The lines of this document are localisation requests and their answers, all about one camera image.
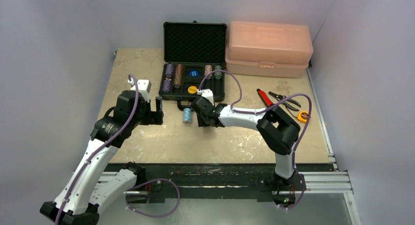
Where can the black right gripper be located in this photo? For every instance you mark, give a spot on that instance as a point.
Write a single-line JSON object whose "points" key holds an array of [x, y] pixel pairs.
{"points": [[199, 114]]}

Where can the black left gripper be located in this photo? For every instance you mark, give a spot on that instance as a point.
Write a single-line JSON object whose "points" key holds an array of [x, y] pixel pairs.
{"points": [[153, 117]]}

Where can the light blue chip stack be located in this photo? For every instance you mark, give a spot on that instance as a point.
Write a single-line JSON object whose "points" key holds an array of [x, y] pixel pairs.
{"points": [[187, 115]]}

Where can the grey green chip stack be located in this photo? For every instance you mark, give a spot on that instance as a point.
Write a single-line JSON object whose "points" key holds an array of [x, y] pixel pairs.
{"points": [[217, 73]]}

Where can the brown chip stack upright-facing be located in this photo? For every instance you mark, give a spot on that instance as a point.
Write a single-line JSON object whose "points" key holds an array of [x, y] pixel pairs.
{"points": [[179, 72]]}

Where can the pink poker chip stack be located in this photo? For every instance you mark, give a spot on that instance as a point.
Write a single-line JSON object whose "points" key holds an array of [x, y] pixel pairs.
{"points": [[208, 70]]}

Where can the brown chip stack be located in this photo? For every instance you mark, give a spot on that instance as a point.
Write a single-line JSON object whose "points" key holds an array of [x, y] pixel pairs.
{"points": [[177, 83]]}

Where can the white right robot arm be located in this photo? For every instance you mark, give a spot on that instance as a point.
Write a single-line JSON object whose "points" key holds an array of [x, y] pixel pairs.
{"points": [[280, 132]]}

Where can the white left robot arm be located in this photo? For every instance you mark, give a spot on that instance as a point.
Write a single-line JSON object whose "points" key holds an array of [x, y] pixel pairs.
{"points": [[82, 202]]}

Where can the black poker set case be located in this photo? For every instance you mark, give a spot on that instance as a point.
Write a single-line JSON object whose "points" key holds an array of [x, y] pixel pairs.
{"points": [[194, 45]]}

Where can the yellow big blind button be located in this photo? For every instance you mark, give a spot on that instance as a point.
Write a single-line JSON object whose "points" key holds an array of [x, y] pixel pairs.
{"points": [[192, 89]]}

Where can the purple chip stack lower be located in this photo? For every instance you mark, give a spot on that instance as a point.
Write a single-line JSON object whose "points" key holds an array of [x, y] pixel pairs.
{"points": [[166, 87]]}

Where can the purple chip stack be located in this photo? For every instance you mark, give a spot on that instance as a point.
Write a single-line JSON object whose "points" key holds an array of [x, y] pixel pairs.
{"points": [[169, 70], [166, 87]]}

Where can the purple chip stack upper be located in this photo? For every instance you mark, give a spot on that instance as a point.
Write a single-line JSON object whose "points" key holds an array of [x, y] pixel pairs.
{"points": [[169, 70]]}

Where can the translucent pink storage box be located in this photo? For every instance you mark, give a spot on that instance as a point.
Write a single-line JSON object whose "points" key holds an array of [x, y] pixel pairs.
{"points": [[268, 49]]}

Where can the yellow tape measure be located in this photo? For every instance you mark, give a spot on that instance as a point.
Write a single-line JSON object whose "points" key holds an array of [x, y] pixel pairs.
{"points": [[303, 116]]}

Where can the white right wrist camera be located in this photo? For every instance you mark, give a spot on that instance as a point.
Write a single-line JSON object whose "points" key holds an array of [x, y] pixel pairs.
{"points": [[208, 94]]}

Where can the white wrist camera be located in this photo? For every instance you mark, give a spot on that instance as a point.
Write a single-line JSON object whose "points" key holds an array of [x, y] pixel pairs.
{"points": [[208, 94], [144, 87]]}

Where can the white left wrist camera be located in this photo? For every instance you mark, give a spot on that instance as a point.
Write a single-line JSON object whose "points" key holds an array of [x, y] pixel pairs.
{"points": [[144, 87]]}

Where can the red handled cutter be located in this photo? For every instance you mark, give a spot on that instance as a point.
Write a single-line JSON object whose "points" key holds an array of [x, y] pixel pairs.
{"points": [[264, 97]]}

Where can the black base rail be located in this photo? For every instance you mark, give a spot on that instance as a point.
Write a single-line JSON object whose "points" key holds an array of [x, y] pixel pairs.
{"points": [[239, 181]]}

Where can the black handled pliers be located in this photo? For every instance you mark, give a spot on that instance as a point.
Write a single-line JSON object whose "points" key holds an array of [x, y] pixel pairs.
{"points": [[289, 103]]}

